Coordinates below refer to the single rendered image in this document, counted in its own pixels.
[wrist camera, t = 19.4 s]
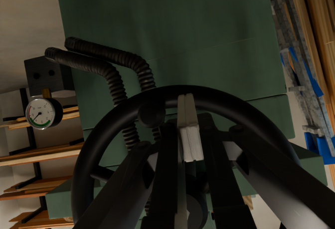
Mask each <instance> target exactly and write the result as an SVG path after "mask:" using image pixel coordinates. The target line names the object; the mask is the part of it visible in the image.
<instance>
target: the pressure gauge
mask: <svg viewBox="0 0 335 229"><path fill-rule="evenodd" d="M42 95H43V98H42V97H38V98H34V99H32V100H31V101H30V102H29V103H28V105H27V107H26V111H25V116H26V119H27V121H28V123H29V124H30V126H32V127H33V128H35V129H39V130H42V129H46V128H50V127H54V126H56V125H58V124H59V123H60V122H61V120H62V117H63V109H62V106H61V104H60V103H59V102H58V101H57V100H55V99H53V98H52V95H51V93H50V89H49V88H46V89H42ZM39 112H41V113H42V114H41V115H38V113H39ZM37 115H38V116H37ZM36 116H37V117H36ZM35 117H36V118H35ZM34 118H35V119H34ZM32 121H33V122H32Z"/></svg>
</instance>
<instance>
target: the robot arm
mask: <svg viewBox="0 0 335 229"><path fill-rule="evenodd" d="M158 129H159V132H160V136H161V140H160V141H159V142H157V143H154V144H151V142H150V141H140V142H138V143H137V144H136V145H135V146H134V147H133V148H132V149H131V151H130V152H129V153H128V155H127V156H126V157H125V159H124V160H123V161H122V163H121V164H120V165H119V167H118V168H117V169H116V171H115V172H114V173H113V175H112V176H111V177H110V179H109V180H108V181H107V183H106V184H105V185H104V187H103V188H102V189H101V191H100V192H99V193H98V195H97V196H96V197H95V199H94V200H93V202H92V203H91V204H90V206H89V207H88V208H87V210H86V211H85V212H84V214H83V215H82V216H81V218H80V219H79V220H78V222H77V223H76V224H75V226H74V227H73V228H72V229H135V227H136V224H137V222H138V220H139V218H140V216H141V214H142V211H143V209H144V207H145V205H146V203H147V200H148V198H149V196H150V194H151V193H152V194H151V200H150V206H149V212H148V216H144V217H143V219H142V222H141V227H140V229H187V209H186V185H185V163H184V161H186V162H192V161H193V160H197V161H199V160H203V159H204V162H205V168H206V173H207V179H208V185H209V190H210V196H211V202H212V207H213V214H214V219H215V225H216V229H257V228H256V225H255V222H254V220H253V217H252V214H251V212H250V209H249V207H248V205H246V204H245V203H244V200H243V197H242V195H241V192H240V189H239V186H238V184H237V181H236V178H235V175H234V173H233V170H232V167H231V164H230V162H229V160H232V161H233V164H234V165H235V166H236V168H237V169H238V170H239V171H240V173H241V174H242V175H243V176H244V177H245V179H246V180H247V181H248V182H249V184H250V185H251V186H252V187H253V188H254V190H255V191H256V192H257V193H258V194H259V196H260V197H261V198H262V199H263V201H264V202H265V203H266V204H267V205H268V207H269V208H270V209H271V210H272V211H273V213H274V214H275V215H276V216H277V218H278V219H279V220H280V221H281V222H282V224H283V225H284V226H285V227H286V229H335V192H334V191H332V190H331V189H330V188H328V187H327V186H326V185H324V184H323V183H322V182H320V181H319V180H318V179H316V178H315V177H314V176H312V175H311V174H310V173H308V172H307V171H306V170H304V169H303V168H302V167H300V166H299V165H298V164H296V163H295V162H294V161H292V160H291V159H290V158H288V157H287V156H286V155H284V154H283V153H282V152H281V151H279V150H278V149H277V148H275V147H274V146H273V145H271V144H270V143H269V142H267V141H266V140H265V139H263V138H262V137H261V136H259V135H258V134H257V133H255V132H254V131H253V130H251V129H250V128H249V127H247V126H245V125H234V126H231V127H230V128H229V131H220V130H218V128H217V127H216V126H215V124H214V121H213V118H212V115H211V114H210V113H208V112H205V113H200V114H196V109H195V103H194V98H193V94H192V93H188V94H186V95H184V94H183V95H179V96H178V104H177V118H174V119H168V120H167V121H166V122H165V123H163V124H161V125H159V127H158Z"/></svg>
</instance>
